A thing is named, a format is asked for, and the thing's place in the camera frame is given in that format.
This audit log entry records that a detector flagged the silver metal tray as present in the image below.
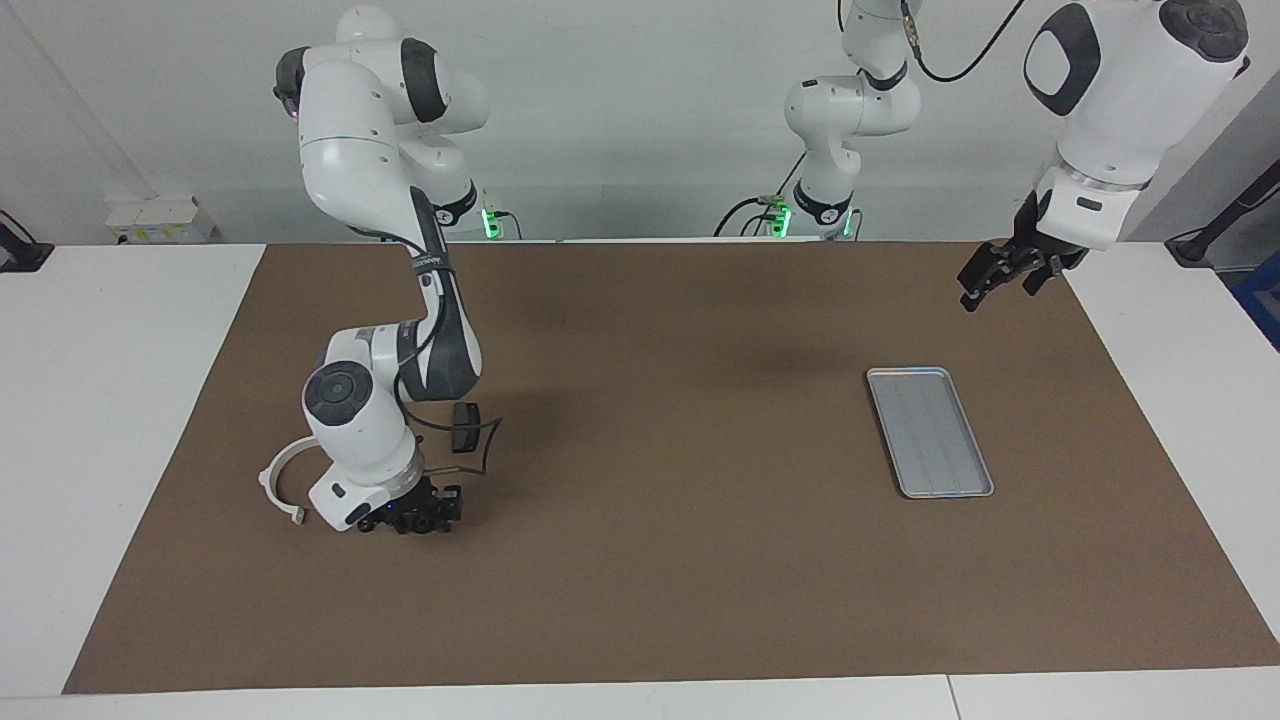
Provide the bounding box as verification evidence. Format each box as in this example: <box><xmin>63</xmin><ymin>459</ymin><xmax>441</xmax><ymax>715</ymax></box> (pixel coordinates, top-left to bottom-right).
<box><xmin>865</xmin><ymin>366</ymin><xmax>996</xmax><ymax>500</ymax></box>

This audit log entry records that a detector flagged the brown table mat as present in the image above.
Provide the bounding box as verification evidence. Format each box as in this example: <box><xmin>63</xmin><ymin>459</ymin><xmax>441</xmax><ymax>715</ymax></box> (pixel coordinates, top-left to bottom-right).
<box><xmin>62</xmin><ymin>240</ymin><xmax>1280</xmax><ymax>696</ymax></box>

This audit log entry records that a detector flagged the blue crate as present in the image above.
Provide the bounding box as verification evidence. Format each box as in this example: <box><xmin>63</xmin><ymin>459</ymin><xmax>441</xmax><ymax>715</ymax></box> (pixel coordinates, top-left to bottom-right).
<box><xmin>1232</xmin><ymin>250</ymin><xmax>1280</xmax><ymax>351</ymax></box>

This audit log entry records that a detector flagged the white box with yellow labels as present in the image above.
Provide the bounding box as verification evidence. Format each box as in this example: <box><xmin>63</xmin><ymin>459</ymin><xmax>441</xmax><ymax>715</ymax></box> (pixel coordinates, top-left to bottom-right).
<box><xmin>105</xmin><ymin>194</ymin><xmax>217</xmax><ymax>245</ymax></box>

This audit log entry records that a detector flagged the black table clamp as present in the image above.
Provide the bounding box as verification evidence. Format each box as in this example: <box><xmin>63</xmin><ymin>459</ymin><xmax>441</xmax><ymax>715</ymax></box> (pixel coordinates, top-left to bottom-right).
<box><xmin>0</xmin><ymin>209</ymin><xmax>56</xmax><ymax>274</ymax></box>

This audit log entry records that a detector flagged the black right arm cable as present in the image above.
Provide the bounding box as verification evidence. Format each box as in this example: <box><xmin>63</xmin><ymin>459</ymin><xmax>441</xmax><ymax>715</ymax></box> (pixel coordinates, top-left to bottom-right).
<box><xmin>395</xmin><ymin>385</ymin><xmax>503</xmax><ymax>479</ymax></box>

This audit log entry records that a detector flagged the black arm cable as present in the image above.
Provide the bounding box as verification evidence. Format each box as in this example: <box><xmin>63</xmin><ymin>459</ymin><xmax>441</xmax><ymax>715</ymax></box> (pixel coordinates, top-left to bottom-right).
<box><xmin>395</xmin><ymin>385</ymin><xmax>503</xmax><ymax>479</ymax></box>
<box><xmin>898</xmin><ymin>0</ymin><xmax>1031</xmax><ymax>84</ymax></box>

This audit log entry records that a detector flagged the white curved plastic bracket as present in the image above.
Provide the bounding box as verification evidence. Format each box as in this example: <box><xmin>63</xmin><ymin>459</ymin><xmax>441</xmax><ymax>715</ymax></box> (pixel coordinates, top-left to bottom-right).
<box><xmin>257</xmin><ymin>437</ymin><xmax>327</xmax><ymax>527</ymax></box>

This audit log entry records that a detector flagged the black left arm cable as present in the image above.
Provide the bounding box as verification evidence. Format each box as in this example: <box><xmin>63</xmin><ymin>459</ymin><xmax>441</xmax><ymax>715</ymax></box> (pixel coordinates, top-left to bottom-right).
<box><xmin>898</xmin><ymin>0</ymin><xmax>1031</xmax><ymax>84</ymax></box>

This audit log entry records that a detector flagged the black left base cable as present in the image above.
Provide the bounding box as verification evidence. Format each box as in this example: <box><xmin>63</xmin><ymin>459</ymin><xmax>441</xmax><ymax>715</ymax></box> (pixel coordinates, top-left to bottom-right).
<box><xmin>713</xmin><ymin>150</ymin><xmax>813</xmax><ymax>239</ymax></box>

